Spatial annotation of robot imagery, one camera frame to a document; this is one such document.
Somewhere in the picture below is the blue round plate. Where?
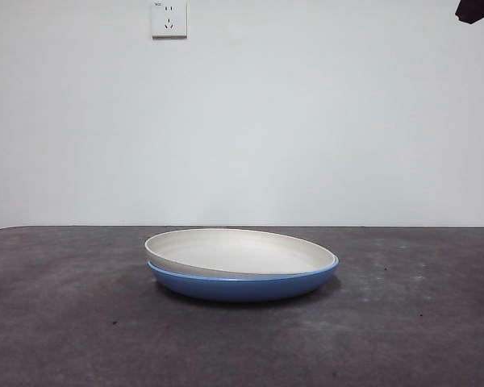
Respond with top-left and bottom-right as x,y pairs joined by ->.
147,254 -> 340,303

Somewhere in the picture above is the white round plate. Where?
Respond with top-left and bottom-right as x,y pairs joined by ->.
144,228 -> 335,279

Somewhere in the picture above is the white wall socket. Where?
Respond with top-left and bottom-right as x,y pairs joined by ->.
151,0 -> 188,40

